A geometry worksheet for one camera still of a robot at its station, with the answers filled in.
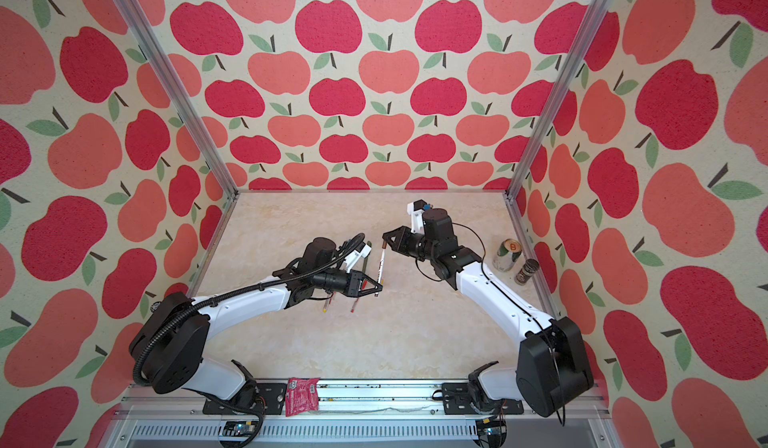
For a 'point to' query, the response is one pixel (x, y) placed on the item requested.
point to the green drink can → (507, 253)
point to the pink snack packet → (302, 396)
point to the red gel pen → (354, 304)
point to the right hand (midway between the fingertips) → (390, 234)
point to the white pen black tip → (381, 269)
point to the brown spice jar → (526, 272)
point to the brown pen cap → (384, 243)
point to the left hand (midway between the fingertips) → (383, 292)
